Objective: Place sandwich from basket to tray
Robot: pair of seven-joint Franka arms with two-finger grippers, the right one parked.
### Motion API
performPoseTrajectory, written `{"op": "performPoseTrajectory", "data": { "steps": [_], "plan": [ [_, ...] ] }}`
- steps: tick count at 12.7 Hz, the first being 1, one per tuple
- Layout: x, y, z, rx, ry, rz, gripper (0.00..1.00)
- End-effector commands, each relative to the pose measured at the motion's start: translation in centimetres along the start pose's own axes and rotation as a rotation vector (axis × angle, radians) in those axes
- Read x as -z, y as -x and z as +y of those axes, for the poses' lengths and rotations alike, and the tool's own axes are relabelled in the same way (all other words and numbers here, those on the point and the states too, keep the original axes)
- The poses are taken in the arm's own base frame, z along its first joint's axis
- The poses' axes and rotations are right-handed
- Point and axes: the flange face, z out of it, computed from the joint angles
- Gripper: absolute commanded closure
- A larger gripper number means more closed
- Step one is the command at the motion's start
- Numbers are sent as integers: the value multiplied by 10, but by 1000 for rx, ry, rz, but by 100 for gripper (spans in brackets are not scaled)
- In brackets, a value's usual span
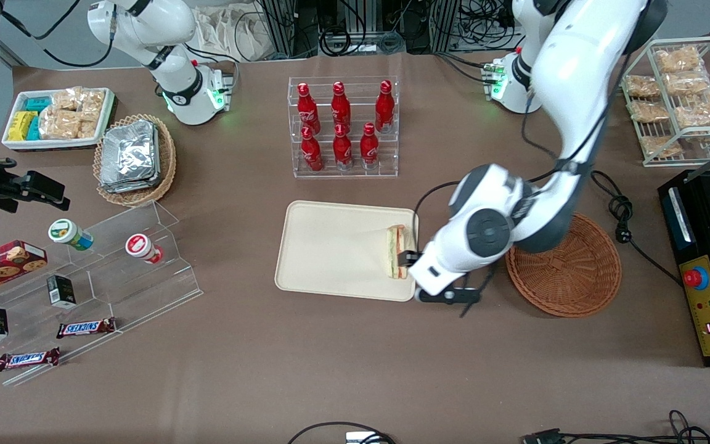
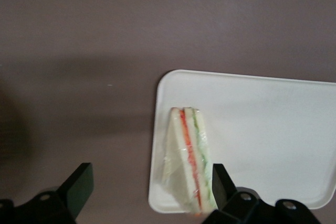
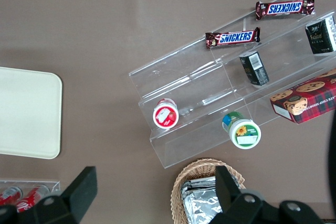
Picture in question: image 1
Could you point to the triangle sandwich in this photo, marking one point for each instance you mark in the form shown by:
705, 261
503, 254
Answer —
395, 253

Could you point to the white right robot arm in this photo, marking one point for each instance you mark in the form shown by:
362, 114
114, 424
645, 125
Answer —
145, 24

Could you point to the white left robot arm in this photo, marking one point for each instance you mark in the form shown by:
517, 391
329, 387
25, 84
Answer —
577, 74

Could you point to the cream plastic tray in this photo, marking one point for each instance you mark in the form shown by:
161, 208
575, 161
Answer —
342, 246

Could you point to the tan oval wicker basket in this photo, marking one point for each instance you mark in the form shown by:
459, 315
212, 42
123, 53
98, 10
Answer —
167, 160

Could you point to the brown round wicker basket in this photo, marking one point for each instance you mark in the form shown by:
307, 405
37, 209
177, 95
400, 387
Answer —
564, 277

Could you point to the white rectangular snack bin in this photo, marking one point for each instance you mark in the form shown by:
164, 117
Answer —
53, 145

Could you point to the green sunflower lid cup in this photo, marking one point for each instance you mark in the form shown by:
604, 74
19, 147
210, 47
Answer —
65, 232

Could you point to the teal snack packet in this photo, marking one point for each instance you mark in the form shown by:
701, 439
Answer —
37, 104
33, 128

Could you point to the yellow snack packet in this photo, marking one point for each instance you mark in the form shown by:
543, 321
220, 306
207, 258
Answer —
19, 126

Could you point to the clear bag of rice crisps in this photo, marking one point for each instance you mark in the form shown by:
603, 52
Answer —
89, 129
59, 124
93, 103
66, 98

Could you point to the silver foil wrapped pack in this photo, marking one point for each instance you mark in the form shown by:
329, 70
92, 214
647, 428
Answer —
130, 151
127, 188

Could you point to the red tartan cookie box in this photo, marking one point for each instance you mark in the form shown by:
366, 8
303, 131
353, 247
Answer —
0, 265

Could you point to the clear acrylic bottle rack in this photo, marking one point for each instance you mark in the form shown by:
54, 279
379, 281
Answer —
355, 174

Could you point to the red lid yogurt cup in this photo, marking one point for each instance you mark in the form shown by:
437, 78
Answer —
140, 245

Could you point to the red cola bottle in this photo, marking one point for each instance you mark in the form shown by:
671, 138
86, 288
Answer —
384, 108
341, 108
342, 149
369, 148
307, 111
312, 151

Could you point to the clear acrylic tiered stand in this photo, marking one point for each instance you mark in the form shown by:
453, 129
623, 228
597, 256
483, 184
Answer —
114, 290

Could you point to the Snickers chocolate bar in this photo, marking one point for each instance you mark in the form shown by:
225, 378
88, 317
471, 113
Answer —
27, 359
85, 327

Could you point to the white cloth bag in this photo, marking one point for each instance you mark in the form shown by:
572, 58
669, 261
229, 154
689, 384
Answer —
228, 31

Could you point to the clear bag of brown snacks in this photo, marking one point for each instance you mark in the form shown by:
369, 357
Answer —
643, 86
678, 60
660, 147
700, 116
688, 84
649, 111

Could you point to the black machine with yellow panel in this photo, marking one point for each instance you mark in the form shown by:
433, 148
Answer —
709, 308

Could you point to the aluminium profile post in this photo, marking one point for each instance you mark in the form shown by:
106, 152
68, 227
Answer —
280, 28
444, 24

